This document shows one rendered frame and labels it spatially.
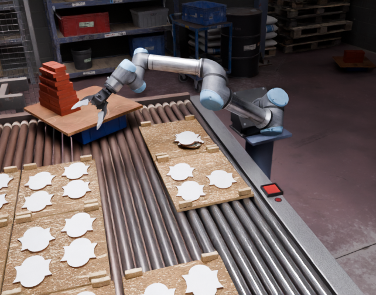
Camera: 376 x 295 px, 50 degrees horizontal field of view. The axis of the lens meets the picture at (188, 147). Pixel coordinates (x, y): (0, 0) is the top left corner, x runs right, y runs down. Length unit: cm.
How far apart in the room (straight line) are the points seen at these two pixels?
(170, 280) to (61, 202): 65
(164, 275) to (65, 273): 34
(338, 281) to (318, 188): 212
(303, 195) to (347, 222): 42
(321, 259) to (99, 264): 78
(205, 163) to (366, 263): 144
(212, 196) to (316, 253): 49
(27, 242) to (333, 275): 110
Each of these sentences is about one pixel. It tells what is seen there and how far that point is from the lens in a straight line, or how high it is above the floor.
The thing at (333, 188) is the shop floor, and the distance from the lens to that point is 360.
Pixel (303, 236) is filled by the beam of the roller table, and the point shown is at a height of 91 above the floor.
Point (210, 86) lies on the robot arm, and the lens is 194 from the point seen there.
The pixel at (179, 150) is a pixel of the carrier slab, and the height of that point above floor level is 94.
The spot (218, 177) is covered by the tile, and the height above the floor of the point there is 94.
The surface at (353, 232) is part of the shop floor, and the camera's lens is 319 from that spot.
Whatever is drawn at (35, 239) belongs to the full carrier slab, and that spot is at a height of 95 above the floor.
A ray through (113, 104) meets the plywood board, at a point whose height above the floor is 104.
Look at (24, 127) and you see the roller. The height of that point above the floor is 92.
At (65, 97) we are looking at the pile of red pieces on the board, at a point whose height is 114.
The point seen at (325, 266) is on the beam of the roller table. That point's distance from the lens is 154.
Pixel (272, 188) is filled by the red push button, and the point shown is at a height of 93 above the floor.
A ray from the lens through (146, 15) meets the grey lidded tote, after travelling 618.
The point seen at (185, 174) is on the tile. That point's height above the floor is 94.
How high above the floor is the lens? 197
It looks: 29 degrees down
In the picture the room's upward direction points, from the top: 2 degrees counter-clockwise
